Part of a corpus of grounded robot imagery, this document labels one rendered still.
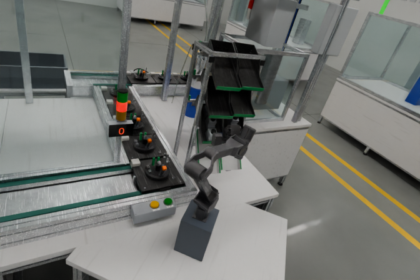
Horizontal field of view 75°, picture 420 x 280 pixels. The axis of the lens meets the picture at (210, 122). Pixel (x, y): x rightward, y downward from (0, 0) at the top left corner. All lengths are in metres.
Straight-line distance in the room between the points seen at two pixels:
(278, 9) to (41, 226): 2.04
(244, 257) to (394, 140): 3.74
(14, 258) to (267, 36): 2.07
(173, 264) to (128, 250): 0.21
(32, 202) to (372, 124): 4.52
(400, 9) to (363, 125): 5.70
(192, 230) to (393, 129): 3.99
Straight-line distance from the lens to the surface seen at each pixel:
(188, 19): 10.67
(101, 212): 1.39
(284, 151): 3.00
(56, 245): 1.42
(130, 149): 1.72
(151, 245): 1.40
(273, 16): 2.33
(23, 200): 1.54
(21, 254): 1.43
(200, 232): 1.25
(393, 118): 4.82
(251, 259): 1.47
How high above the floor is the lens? 1.99
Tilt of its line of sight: 28 degrees down
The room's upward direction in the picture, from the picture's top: 14 degrees clockwise
